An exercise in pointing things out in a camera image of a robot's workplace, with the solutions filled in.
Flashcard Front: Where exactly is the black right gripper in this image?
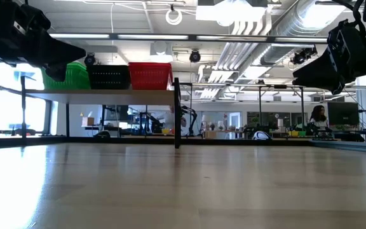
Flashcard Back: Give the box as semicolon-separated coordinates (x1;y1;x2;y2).
292;20;366;95

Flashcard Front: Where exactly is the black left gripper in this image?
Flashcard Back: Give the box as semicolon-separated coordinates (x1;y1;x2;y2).
0;0;87;82

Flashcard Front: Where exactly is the black round fixture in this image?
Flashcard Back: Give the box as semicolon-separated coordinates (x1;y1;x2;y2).
83;53;97;67
290;46;318;66
189;50;201;64

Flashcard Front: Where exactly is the person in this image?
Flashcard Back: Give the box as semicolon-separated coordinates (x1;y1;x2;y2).
309;104;329;128

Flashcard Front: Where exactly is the black monitor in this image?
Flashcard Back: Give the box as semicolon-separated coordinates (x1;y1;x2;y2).
327;101;360;127

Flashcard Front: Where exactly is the white and blue round object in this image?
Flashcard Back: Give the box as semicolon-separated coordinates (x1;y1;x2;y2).
252;130;271;141

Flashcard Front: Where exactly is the black bar with light strips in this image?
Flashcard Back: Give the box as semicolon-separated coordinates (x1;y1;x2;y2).
48;32;330;45

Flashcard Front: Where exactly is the silver ventilation duct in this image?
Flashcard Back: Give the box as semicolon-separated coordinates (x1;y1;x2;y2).
261;0;349;66

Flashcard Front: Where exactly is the wooden shelf with black frame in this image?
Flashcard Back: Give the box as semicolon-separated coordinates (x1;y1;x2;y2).
20;75;182;149

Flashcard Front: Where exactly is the black background frame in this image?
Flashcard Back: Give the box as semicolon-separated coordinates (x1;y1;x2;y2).
179;82;305;141

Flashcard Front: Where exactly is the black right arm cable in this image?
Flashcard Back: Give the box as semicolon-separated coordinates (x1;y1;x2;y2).
332;0;366;36

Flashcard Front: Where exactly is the black aluminium rig frame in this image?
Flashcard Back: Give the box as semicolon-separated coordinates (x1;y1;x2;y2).
0;135;366;156

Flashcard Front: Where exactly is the white cable coil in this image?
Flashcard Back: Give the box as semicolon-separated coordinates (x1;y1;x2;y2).
165;8;183;26

